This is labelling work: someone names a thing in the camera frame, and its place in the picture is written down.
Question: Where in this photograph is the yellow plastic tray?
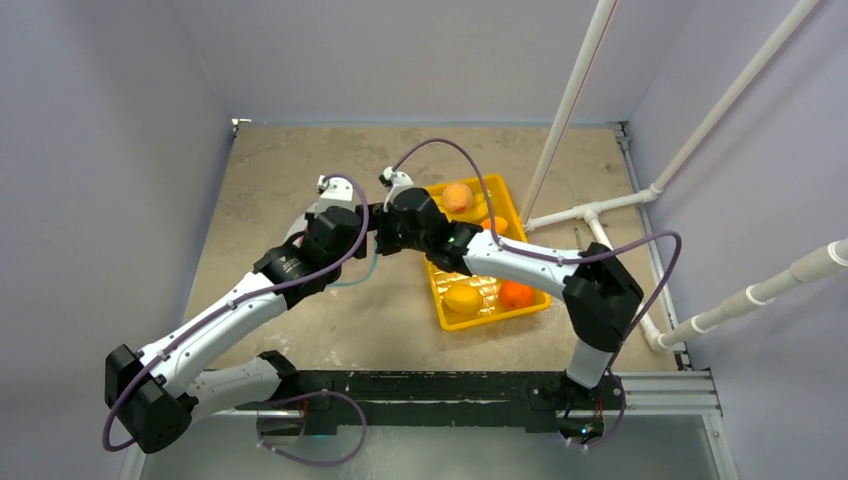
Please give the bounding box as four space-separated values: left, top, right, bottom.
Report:
425 174 552 331

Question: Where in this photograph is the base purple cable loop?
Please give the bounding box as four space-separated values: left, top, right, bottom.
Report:
255 392 367 469

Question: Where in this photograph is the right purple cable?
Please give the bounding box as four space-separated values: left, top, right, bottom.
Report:
390 138 684 452

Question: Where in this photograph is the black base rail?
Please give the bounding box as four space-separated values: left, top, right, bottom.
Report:
254 351 626 442

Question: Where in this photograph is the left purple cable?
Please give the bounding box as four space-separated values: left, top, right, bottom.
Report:
101 173 371 453

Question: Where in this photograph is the yellow lemon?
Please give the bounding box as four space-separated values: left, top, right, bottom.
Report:
442 284 484 315

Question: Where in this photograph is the white pvc pipe frame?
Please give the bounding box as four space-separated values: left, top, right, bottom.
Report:
520 1 847 353

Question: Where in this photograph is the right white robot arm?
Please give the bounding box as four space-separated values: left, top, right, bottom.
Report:
369 187 644 407

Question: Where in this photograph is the orange yellow mango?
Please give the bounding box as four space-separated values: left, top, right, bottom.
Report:
480 216 509 236

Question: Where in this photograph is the aluminium frame rail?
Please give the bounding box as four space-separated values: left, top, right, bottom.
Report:
612 122 740 480

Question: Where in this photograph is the clear zip bag blue zipper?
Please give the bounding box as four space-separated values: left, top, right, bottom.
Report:
286 202 378 289

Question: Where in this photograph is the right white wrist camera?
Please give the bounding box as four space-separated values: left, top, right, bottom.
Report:
378 167 415 212

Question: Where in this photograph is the orange peach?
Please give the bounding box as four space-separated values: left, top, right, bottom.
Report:
441 183 475 213

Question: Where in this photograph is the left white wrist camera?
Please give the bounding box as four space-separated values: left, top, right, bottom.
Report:
306 175 356 215

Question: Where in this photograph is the orange fruit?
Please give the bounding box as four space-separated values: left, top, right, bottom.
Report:
497 281 535 311

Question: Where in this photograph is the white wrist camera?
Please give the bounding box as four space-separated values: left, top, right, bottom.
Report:
378 167 415 212
306 175 356 215

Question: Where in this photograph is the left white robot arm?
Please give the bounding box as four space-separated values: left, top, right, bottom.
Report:
101 205 370 453

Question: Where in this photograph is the yellow banana bunch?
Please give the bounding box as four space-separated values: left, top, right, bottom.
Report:
442 195 489 224

